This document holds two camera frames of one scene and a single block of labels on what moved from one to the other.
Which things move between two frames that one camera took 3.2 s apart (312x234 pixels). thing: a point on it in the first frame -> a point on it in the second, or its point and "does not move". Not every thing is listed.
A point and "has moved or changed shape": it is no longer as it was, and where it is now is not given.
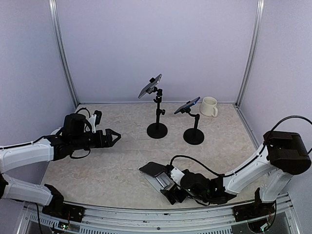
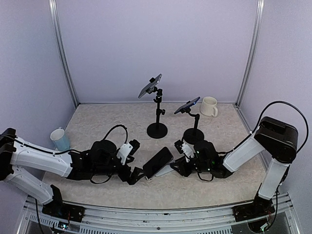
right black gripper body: x=173 y=191 -> x=194 y=169
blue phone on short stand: x=187 y=105 does not move
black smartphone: x=152 y=169 has moved or changed shape
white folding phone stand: x=162 y=182 -> x=167 y=169
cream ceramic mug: x=208 y=107 does not move
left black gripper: x=101 y=143 -> x=132 y=178
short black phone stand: x=193 y=136 does not move
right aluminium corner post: x=260 y=11 does not move
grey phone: x=152 y=85 does not move
